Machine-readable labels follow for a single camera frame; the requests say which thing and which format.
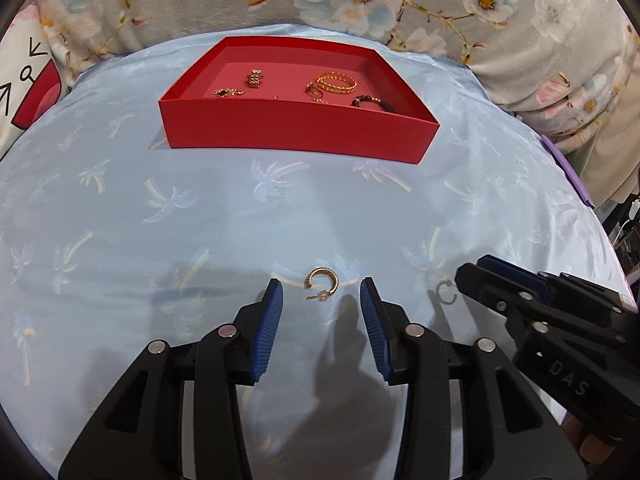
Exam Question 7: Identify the silver hoop earring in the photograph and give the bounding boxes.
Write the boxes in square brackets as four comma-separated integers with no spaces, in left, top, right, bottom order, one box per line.
[435,280,458,306]

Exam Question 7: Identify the gold hoop earring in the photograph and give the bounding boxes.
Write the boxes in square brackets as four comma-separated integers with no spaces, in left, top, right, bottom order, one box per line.
[304,266,340,301]

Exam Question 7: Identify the black bead bracelet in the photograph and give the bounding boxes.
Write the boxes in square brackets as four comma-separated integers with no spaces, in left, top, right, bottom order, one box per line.
[350,94,396,114]

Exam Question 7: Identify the gold woven bangle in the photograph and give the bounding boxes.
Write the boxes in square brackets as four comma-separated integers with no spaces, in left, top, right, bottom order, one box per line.
[314,72,358,94]

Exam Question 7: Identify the red open jewelry box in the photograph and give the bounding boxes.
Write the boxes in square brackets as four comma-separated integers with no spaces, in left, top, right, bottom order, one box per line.
[158,36,439,164]

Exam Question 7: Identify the purple object at edge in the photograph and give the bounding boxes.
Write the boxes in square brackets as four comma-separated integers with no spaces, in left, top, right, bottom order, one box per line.
[540,136,596,209]

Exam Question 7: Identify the light blue palm-print cloth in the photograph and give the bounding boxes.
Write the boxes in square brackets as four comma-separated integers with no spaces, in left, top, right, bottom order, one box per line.
[1,33,627,479]

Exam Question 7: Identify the grey floral blanket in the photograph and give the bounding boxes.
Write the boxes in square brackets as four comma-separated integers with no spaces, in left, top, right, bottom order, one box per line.
[32,0,639,206]

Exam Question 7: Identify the pink white bunny pillow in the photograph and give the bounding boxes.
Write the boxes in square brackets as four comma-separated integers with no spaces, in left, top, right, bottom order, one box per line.
[0,3,66,156]

